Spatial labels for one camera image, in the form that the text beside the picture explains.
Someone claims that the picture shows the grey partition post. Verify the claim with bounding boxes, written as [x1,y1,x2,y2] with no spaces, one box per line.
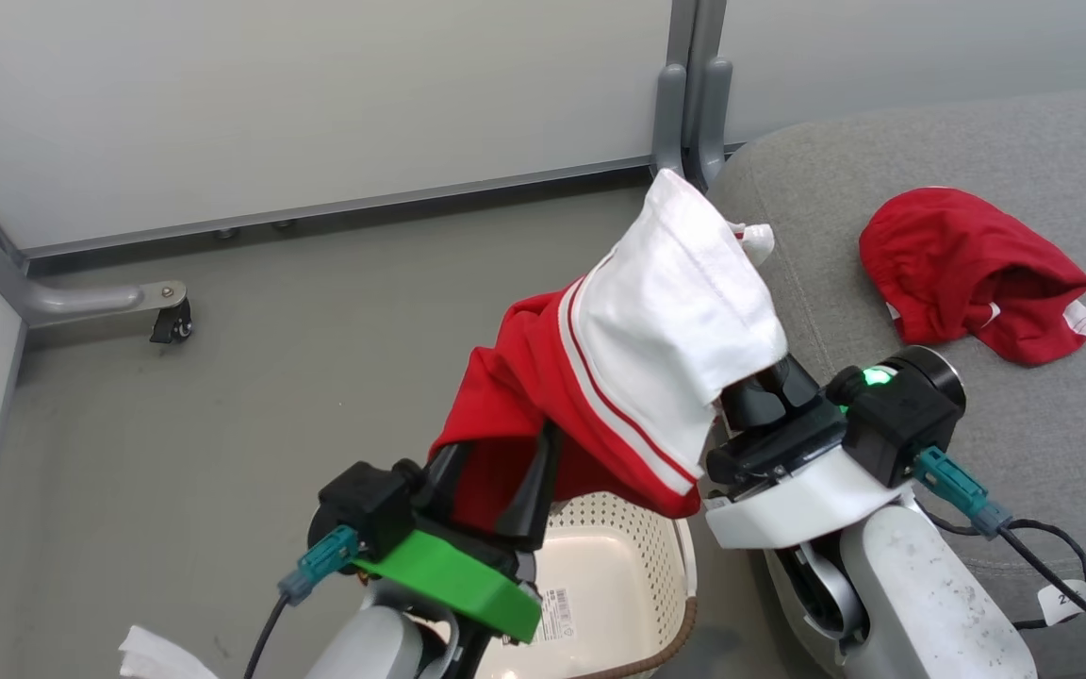
[651,0,734,191]

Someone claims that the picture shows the white barcode sticker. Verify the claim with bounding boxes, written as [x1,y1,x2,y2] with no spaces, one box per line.
[535,586,578,645]

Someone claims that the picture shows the grey partition bottom rail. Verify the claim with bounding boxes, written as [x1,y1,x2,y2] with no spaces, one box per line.
[20,156,659,261]

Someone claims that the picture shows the grey fabric sofa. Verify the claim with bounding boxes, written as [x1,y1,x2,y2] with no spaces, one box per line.
[705,85,1086,679]

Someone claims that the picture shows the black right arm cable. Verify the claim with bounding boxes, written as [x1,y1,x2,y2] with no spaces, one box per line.
[920,505,1086,654]

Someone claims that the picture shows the black caster wheel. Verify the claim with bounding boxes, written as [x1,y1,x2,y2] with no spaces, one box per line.
[149,297,194,346]

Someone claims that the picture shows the red and white garment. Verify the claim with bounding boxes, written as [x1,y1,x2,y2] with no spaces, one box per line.
[428,168,789,531]

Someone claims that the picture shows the white crumpled cloth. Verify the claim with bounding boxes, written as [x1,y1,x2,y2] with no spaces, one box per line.
[117,624,220,679]

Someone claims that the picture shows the cream perforated laundry basket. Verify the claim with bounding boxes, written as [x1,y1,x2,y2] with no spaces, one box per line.
[468,490,700,679]

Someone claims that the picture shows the red t-shirt with white trim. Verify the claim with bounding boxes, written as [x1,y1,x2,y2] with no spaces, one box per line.
[859,187,1086,368]

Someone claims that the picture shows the teal right cable connector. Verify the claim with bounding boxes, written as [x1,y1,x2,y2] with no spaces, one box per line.
[913,447,1013,540]

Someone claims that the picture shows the grey partition foot bracket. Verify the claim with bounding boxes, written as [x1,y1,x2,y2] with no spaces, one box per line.
[0,165,189,331]

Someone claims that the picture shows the teal left cable connector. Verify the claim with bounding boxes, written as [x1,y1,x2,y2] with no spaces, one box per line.
[277,524,361,606]

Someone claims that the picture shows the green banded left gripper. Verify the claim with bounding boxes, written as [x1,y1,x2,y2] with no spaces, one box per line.
[353,420,566,646]

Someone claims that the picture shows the teal cable connector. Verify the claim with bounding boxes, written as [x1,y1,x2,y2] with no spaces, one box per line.
[277,524,361,606]
[913,447,1013,540]

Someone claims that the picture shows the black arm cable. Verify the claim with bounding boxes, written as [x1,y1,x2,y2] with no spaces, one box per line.
[920,505,1086,654]
[241,592,295,679]

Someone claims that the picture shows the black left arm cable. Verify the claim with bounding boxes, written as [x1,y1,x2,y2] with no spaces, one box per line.
[241,592,295,679]

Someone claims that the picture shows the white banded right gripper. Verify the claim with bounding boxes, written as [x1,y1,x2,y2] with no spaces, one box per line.
[703,353,913,552]

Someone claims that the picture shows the white cable label tag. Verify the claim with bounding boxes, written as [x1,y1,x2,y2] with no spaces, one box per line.
[1038,579,1086,640]

